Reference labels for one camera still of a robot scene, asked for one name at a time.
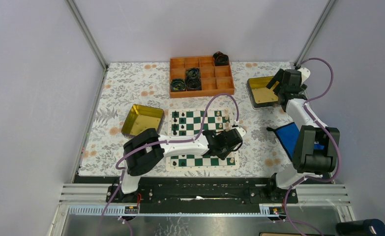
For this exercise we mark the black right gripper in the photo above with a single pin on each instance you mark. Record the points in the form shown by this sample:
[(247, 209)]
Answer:
[(278, 77)]

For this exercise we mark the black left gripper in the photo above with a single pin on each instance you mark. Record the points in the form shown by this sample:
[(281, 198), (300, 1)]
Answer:
[(222, 156)]

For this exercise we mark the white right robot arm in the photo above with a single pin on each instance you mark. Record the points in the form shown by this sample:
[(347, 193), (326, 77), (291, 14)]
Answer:
[(315, 152)]

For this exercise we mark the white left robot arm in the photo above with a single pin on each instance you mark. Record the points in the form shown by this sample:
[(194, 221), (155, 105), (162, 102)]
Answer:
[(144, 151)]

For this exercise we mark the green white chess board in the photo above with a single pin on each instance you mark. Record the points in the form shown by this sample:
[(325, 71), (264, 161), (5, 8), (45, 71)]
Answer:
[(187, 122)]

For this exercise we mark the right gold tin box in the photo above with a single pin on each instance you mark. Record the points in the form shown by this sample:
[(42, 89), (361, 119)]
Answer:
[(261, 96)]

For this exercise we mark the gold tin box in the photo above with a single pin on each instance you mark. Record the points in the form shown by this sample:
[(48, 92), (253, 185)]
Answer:
[(261, 96), (141, 118)]

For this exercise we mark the blue cloth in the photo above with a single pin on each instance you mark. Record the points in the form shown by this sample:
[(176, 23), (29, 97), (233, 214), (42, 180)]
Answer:
[(287, 136)]

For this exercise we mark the orange wooden compartment tray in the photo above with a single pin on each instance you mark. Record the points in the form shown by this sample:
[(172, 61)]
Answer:
[(214, 79)]

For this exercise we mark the rolled dark tie middle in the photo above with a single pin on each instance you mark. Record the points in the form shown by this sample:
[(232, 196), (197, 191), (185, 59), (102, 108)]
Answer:
[(193, 79)]

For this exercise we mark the rolled dark tie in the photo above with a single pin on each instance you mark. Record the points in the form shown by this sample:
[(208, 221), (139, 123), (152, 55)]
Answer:
[(220, 59), (193, 79), (177, 85)]

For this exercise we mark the rolled dark tie left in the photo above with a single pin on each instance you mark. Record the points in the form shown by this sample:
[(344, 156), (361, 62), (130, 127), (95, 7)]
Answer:
[(177, 85)]

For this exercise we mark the rolled dark tie top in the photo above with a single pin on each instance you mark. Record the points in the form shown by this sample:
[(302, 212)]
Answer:
[(220, 59)]

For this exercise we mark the left gold tin box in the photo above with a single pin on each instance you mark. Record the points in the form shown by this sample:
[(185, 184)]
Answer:
[(141, 118)]

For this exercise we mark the floral table mat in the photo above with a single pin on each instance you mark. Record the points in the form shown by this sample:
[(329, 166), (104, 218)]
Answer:
[(147, 83)]

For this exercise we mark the dark cylinder bottle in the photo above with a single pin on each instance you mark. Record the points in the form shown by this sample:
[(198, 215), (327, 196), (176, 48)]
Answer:
[(367, 227)]

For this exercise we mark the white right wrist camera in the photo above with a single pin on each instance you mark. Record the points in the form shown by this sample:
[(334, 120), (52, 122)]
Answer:
[(305, 74)]

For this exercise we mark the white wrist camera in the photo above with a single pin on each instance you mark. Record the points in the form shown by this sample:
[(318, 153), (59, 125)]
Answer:
[(305, 74), (240, 130)]

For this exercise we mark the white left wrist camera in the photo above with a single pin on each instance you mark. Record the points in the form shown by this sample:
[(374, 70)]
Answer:
[(240, 130)]

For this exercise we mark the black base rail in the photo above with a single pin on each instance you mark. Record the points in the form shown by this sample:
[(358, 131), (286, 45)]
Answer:
[(203, 195)]

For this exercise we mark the aluminium frame rail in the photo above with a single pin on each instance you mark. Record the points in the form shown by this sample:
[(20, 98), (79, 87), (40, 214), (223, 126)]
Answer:
[(316, 195)]

